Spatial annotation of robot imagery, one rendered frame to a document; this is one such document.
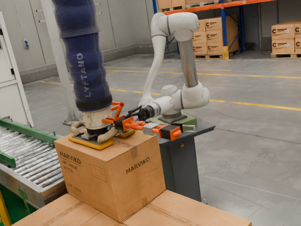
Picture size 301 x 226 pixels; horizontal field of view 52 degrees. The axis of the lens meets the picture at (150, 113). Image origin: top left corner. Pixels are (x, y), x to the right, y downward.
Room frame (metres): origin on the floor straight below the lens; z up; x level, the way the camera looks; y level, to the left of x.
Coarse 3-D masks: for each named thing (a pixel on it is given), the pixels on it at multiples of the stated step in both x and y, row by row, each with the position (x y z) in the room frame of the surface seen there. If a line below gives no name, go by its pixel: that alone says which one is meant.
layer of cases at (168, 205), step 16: (48, 208) 1.77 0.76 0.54; (64, 208) 1.74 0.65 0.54; (80, 208) 1.72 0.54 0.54; (144, 208) 1.61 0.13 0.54; (160, 208) 1.58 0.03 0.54; (176, 208) 1.56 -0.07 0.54; (192, 208) 1.53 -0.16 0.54; (208, 208) 1.51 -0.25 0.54; (16, 224) 1.65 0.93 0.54; (32, 224) 1.62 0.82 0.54; (48, 224) 1.60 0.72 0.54; (64, 224) 1.57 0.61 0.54; (80, 224) 1.55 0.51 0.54; (96, 224) 1.53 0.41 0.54; (112, 224) 1.50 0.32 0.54; (128, 224) 1.48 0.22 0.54; (144, 224) 1.46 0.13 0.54; (160, 224) 1.44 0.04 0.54; (176, 224) 1.41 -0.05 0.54; (192, 224) 1.39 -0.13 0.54; (208, 224) 1.37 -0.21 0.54; (224, 224) 1.35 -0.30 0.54; (240, 224) 1.34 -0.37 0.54
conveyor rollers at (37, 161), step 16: (0, 128) 3.84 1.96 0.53; (0, 144) 3.21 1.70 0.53; (16, 144) 3.09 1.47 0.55; (32, 144) 3.02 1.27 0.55; (48, 144) 2.95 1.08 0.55; (0, 160) 2.77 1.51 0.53; (16, 160) 2.70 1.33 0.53; (32, 160) 2.62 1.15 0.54; (48, 160) 2.55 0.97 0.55; (32, 176) 2.27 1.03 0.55; (48, 176) 2.24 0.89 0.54
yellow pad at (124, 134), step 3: (129, 129) 1.85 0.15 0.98; (120, 132) 1.82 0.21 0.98; (123, 132) 1.81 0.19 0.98; (126, 132) 1.81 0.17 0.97; (129, 132) 1.81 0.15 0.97; (132, 132) 1.82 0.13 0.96; (117, 135) 1.82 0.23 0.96; (120, 135) 1.80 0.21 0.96; (123, 135) 1.78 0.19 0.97; (126, 135) 1.79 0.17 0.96
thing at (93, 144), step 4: (72, 136) 1.88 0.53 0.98; (76, 136) 1.87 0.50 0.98; (80, 136) 1.86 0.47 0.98; (96, 136) 1.74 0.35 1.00; (72, 140) 1.85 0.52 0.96; (76, 140) 1.82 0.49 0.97; (80, 140) 1.80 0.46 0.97; (84, 140) 1.78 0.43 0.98; (88, 140) 1.76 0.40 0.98; (92, 140) 1.75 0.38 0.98; (96, 140) 1.74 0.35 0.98; (108, 140) 1.72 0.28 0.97; (84, 144) 1.75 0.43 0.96; (88, 144) 1.72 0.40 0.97; (92, 144) 1.70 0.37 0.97; (96, 144) 1.69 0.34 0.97; (100, 144) 1.68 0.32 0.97; (104, 144) 1.67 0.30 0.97; (108, 144) 1.69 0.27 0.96; (96, 148) 1.67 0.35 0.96; (100, 148) 1.64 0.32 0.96
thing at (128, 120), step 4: (120, 116) 1.72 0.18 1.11; (124, 116) 1.74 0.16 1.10; (116, 120) 1.69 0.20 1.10; (124, 120) 1.64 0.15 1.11; (128, 120) 1.66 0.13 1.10; (132, 120) 1.68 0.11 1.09; (116, 124) 1.67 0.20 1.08; (120, 124) 1.63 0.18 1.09; (124, 124) 1.63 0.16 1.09; (116, 128) 1.66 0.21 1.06; (120, 128) 1.64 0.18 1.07; (124, 128) 1.63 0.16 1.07; (128, 128) 1.65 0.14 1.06
